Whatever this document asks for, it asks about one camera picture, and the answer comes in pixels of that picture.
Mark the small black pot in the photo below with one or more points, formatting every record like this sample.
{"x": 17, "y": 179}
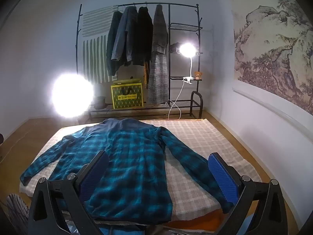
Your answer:
{"x": 99, "y": 102}

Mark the grey striped cloth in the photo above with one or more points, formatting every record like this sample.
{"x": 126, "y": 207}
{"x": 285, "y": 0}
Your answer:
{"x": 17, "y": 210}

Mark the green striped wall poster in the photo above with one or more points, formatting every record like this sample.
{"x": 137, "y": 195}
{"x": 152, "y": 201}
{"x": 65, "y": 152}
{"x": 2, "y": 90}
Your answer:
{"x": 95, "y": 19}

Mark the bright round lamp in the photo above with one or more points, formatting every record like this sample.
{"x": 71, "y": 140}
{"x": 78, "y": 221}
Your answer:
{"x": 73, "y": 95}

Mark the beige checked mat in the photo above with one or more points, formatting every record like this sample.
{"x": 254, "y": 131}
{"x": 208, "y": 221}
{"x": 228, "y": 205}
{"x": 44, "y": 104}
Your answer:
{"x": 200, "y": 137}

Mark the orange mattress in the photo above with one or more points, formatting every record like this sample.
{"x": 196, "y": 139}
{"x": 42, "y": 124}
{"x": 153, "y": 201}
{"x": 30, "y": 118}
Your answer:
{"x": 195, "y": 224}

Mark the small brown teddy bear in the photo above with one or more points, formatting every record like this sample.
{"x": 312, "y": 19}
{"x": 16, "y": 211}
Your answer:
{"x": 198, "y": 75}

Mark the black hanging jacket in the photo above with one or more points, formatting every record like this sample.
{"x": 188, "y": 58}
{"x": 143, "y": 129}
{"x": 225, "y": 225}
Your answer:
{"x": 144, "y": 34}

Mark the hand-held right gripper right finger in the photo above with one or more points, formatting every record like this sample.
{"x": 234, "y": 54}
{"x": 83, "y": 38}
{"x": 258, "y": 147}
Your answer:
{"x": 222, "y": 178}

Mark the orange patterned scarf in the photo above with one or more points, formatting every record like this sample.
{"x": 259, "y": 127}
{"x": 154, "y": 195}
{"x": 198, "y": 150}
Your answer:
{"x": 146, "y": 76}

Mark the blue denim hanging jacket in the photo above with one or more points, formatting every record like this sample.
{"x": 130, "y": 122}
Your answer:
{"x": 124, "y": 34}

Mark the black metal clothes rack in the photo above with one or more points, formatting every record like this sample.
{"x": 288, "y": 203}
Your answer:
{"x": 169, "y": 17}

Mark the teal plaid shirt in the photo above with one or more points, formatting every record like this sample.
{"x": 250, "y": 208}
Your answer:
{"x": 137, "y": 164}

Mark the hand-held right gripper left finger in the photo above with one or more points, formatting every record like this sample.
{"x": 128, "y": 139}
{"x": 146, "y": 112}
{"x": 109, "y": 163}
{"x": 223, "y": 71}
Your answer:
{"x": 94, "y": 173}

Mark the yellow patterned box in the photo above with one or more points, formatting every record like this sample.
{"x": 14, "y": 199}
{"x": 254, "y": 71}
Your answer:
{"x": 127, "y": 98}

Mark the dark green hanging jacket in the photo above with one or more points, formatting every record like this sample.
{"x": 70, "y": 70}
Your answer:
{"x": 113, "y": 44}

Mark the white clip lamp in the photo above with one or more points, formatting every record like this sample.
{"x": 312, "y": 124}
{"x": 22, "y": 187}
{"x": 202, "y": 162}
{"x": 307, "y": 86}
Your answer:
{"x": 188, "y": 50}

